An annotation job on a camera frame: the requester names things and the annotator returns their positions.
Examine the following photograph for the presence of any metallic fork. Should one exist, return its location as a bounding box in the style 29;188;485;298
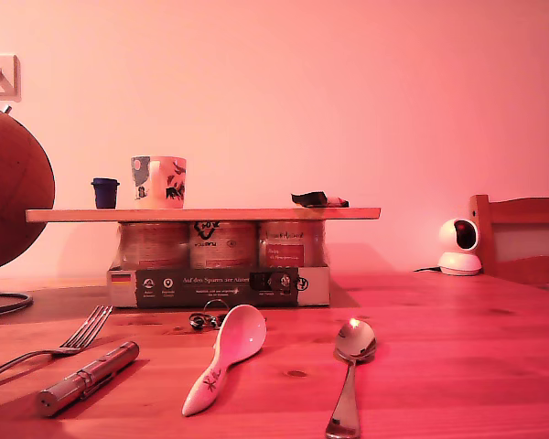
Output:
0;305;114;385

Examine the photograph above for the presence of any wooden shelf board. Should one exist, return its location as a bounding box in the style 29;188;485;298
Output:
25;208;382;224

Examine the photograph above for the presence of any tin can red label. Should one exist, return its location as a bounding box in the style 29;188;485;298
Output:
257;220;328;268

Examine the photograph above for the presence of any black snack bar wrapper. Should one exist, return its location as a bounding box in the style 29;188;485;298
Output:
290;190;350;209

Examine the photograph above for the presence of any tin can black logo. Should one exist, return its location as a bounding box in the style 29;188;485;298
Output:
189;220;259;270

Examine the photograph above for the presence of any printed cardboard can tray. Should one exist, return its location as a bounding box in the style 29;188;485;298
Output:
107;263;331;308

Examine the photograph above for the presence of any white ceramic soup spoon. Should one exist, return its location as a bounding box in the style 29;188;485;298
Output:
181;304;267;417

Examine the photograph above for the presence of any white printed ceramic mug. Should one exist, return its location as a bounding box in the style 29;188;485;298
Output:
130;155;188;210

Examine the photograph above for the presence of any tin can plain label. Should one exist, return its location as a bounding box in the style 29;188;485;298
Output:
118;221;191;270

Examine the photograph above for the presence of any metallic spoon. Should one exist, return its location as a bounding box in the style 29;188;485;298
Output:
324;317;378;439

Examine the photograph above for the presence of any small blue cup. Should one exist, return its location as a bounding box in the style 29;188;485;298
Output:
90;177;121;210

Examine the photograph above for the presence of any silver metal penlight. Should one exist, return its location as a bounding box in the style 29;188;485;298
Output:
37;340;141;418

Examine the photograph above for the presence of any wooden chair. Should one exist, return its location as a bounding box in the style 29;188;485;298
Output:
468;194;549;285

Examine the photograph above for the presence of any brown cork globe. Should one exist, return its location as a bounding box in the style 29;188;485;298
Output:
0;102;56;274

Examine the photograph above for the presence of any small metal key ring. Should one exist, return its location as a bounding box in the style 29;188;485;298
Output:
187;299;230;331

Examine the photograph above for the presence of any white round security camera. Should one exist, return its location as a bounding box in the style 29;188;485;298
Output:
437;218;484;277

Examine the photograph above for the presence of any metal globe base ring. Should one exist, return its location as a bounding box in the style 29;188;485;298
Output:
0;291;34;318

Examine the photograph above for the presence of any white wall hook plate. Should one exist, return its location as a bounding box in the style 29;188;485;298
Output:
0;53;22;102

